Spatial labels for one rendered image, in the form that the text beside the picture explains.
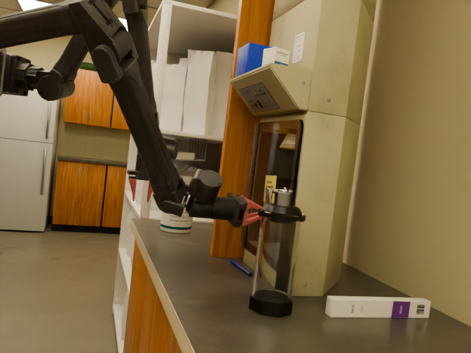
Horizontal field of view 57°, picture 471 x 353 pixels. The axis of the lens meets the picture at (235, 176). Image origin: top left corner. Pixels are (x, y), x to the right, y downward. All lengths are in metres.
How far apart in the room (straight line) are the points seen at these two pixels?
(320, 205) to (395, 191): 0.40
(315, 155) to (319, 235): 0.21
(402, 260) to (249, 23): 0.88
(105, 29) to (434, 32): 0.98
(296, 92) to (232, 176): 0.44
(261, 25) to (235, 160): 0.45
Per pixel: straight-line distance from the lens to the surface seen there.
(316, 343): 0.90
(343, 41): 1.16
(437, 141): 1.36
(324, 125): 1.11
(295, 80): 1.08
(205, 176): 1.00
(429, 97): 1.41
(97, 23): 0.85
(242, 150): 1.41
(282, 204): 0.97
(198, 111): 2.31
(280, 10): 1.39
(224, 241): 1.44
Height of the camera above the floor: 1.28
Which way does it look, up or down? 3 degrees down
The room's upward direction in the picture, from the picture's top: 7 degrees clockwise
